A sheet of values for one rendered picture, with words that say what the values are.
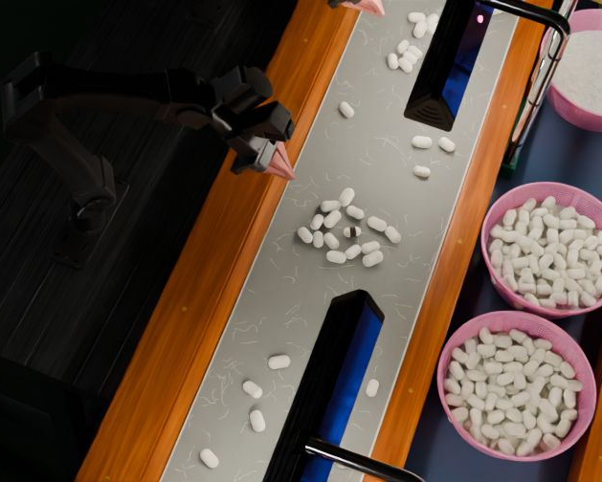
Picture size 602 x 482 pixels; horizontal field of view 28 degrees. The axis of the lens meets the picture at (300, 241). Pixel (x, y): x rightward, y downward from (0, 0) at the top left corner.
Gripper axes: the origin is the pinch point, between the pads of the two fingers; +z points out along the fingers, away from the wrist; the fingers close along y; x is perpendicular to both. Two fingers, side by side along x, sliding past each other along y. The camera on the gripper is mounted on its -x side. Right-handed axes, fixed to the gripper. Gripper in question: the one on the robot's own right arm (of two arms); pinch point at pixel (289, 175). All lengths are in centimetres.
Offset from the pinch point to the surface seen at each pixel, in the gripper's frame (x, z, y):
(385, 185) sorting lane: -0.7, 19.3, 12.1
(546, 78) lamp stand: -32.3, 19.3, 27.2
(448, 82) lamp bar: -32.0, 0.2, 10.5
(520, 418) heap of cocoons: -23, 46, -23
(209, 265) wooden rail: 12.2, -0.2, -16.6
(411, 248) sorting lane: -6.0, 25.6, 1.3
